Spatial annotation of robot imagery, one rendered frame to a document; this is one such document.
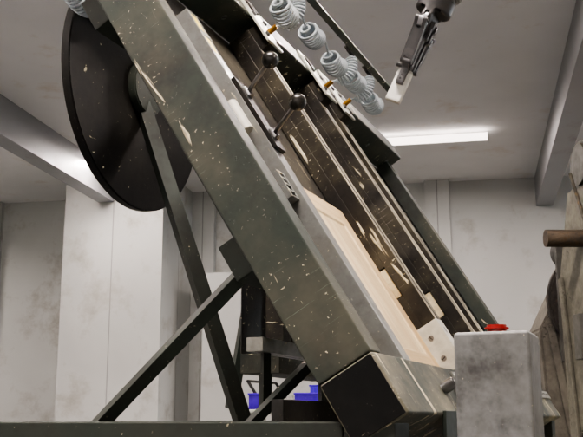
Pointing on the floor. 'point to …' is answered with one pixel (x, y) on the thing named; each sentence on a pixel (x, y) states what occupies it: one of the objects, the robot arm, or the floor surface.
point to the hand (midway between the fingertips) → (399, 86)
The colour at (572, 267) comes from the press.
